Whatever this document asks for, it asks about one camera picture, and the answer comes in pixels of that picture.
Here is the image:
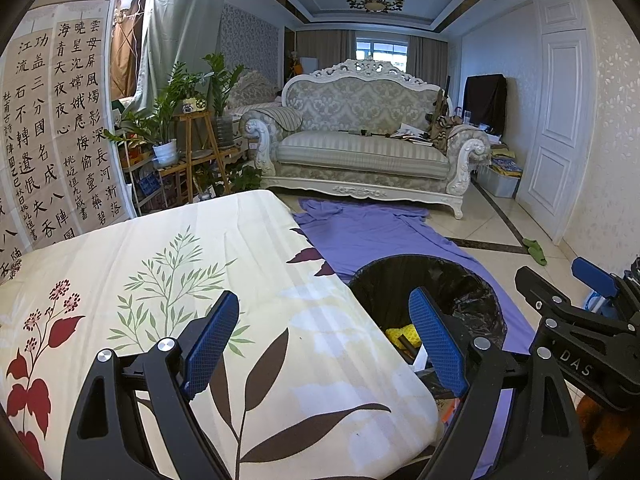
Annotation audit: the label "small leafy floor plant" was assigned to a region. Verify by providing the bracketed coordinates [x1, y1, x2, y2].
[227, 165, 263, 193]

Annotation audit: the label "tall green potted plant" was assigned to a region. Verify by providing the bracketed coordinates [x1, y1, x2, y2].
[202, 52, 246, 141]

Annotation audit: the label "purple cloth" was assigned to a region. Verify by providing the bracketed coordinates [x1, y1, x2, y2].
[292, 197, 536, 480]

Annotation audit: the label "potted plant in white pot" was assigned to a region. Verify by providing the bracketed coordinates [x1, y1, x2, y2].
[107, 60, 201, 168]

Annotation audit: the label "wooden plant stand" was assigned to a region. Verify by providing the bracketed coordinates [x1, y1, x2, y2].
[159, 110, 247, 206]

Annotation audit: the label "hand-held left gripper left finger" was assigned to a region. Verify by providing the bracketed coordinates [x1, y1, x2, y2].
[62, 290, 241, 480]

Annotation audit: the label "papers on sofa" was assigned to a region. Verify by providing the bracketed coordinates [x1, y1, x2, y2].
[390, 125, 433, 147]

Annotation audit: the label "white panel door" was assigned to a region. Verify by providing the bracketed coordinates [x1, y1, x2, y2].
[515, 0, 588, 246]

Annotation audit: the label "window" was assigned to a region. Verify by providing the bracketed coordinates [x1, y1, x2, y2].
[355, 37, 408, 66]

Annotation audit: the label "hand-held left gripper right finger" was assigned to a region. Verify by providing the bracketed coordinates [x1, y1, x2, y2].
[407, 287, 591, 480]

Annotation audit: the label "ornate white sofa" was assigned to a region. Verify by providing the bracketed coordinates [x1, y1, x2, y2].
[240, 58, 492, 219]

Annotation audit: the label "striped cushion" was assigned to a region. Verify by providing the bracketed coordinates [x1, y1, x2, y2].
[257, 106, 303, 133]

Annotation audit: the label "floral tablecloth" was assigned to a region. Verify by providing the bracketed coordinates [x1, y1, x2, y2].
[0, 189, 446, 480]

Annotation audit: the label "grey green curtain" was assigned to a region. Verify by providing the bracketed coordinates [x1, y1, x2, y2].
[132, 0, 231, 116]

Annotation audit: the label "ornate armchair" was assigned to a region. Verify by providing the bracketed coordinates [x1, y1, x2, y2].
[225, 70, 281, 121]

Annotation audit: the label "tiger print blanket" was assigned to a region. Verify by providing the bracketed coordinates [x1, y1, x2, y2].
[427, 115, 463, 148]

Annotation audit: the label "black trash bin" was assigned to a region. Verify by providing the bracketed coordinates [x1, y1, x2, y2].
[348, 255, 508, 401]

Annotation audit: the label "black cloth cover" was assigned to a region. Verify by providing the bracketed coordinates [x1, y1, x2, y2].
[464, 74, 507, 133]

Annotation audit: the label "clear storage box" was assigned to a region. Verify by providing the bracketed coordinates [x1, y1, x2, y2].
[477, 147, 523, 198]

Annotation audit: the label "beige window curtain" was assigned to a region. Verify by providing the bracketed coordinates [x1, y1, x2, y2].
[407, 35, 448, 91]
[297, 29, 357, 68]

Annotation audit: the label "person's right forearm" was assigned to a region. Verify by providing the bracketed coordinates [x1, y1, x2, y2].
[575, 395, 636, 461]

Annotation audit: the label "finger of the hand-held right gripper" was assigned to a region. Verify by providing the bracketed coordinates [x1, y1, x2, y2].
[515, 266, 640, 346]
[571, 256, 640, 321]

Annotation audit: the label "yellow foam net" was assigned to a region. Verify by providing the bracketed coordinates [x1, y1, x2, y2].
[385, 325, 421, 348]

